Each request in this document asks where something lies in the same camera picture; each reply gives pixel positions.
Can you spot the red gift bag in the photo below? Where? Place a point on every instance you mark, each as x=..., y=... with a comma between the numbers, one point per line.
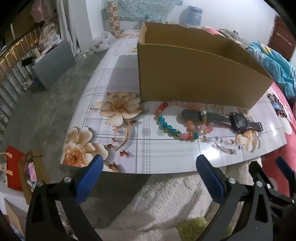
x=13, y=169

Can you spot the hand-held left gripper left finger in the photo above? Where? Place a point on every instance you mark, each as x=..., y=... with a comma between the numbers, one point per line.
x=89, y=179

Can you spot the white curtain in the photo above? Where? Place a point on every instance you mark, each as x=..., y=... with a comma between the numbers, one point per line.
x=68, y=25

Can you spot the brown wooden door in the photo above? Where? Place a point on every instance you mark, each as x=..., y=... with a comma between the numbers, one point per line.
x=281, y=37

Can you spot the patchwork patterned cloth strip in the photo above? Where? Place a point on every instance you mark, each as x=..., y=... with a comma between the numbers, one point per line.
x=113, y=19

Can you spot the blue patterned blanket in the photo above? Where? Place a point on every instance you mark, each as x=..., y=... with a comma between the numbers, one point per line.
x=275, y=64

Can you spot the small brown cardboard box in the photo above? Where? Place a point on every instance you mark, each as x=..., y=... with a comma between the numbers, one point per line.
x=24, y=178

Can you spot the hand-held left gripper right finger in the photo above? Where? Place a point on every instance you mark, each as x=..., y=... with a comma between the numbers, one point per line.
x=210, y=179

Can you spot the pink floral bedsheet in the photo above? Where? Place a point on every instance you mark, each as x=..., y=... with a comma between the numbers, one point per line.
x=277, y=143

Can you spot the grey crumpled cloth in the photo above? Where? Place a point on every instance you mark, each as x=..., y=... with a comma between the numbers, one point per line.
x=231, y=38

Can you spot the white fluffy cloth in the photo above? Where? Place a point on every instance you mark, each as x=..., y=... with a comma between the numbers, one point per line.
x=166, y=199

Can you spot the pink hanging garment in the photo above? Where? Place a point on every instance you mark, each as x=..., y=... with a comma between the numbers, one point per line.
x=38, y=10

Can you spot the black smartwatch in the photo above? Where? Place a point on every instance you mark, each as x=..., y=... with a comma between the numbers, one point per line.
x=238, y=121

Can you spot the teal patterned wall cloth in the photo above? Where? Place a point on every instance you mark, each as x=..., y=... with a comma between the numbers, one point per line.
x=143, y=9

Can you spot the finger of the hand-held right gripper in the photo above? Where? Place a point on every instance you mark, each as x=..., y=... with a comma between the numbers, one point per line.
x=257, y=172
x=285, y=168

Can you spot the blue water jug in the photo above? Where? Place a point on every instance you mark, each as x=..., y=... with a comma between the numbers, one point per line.
x=190, y=16

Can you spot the green fluffy cloth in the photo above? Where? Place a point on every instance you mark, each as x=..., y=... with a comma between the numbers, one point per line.
x=192, y=227

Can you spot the white plastic bag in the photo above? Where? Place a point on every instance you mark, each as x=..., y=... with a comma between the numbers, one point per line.
x=103, y=42

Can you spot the metal folding gate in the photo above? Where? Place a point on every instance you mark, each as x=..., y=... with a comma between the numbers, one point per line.
x=11, y=69

